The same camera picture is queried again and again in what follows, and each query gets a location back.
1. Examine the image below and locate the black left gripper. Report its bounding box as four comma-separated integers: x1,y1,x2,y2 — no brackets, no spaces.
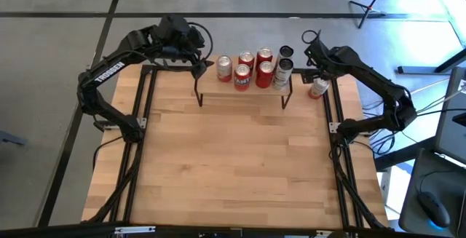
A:
159,14,215,80

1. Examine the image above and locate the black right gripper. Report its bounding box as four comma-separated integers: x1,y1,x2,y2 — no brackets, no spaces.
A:
304,41,343,86

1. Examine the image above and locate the pink white Spindrift can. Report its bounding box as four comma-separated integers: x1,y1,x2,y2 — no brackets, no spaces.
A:
216,55,233,83
308,77,331,100

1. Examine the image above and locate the red Fanta can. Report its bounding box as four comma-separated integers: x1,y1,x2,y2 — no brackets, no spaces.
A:
233,63,252,92

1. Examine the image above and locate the red Coca-Cola Zero can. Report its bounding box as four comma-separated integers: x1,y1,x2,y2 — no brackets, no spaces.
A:
255,60,275,89

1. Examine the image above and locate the red soda can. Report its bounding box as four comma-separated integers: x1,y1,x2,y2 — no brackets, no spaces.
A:
238,50,256,72
256,47,275,66

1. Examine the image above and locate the tall white black can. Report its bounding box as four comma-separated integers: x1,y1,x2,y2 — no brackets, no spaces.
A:
277,44,295,63
272,57,295,91

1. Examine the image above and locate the black tripod stand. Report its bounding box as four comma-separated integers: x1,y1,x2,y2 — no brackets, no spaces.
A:
348,0,398,30

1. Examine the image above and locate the black desk leg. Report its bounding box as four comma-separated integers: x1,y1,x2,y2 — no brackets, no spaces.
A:
374,135,438,172
396,47,466,75

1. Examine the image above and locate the dark grey desk panel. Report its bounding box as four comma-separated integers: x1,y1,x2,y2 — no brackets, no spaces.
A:
435,66,466,162

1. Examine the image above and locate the grey desk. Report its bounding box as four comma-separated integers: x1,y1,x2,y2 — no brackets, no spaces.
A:
398,146,466,238

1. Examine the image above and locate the black computer mouse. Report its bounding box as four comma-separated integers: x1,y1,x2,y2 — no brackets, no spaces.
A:
416,191,451,229

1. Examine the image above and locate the grey chair base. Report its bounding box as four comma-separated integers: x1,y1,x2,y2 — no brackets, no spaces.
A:
0,130,28,148

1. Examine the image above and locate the black crossbar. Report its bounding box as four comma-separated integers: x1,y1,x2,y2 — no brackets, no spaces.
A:
0,221,401,238

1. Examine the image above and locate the wooden shelf black metal frame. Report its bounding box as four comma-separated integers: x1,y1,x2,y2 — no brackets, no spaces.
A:
192,54,294,110

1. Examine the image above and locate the black aluminium table frame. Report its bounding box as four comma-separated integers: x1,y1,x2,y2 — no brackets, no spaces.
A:
82,63,389,230

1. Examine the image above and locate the white power cable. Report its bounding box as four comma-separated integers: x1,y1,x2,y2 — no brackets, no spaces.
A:
409,77,452,95

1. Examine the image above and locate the black cable bundle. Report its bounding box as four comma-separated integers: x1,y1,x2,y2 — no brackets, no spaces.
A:
334,161,387,230
87,150,143,224

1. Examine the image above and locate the silver metal bracket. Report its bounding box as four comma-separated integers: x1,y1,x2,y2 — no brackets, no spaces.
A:
315,230,360,238
114,226,157,235

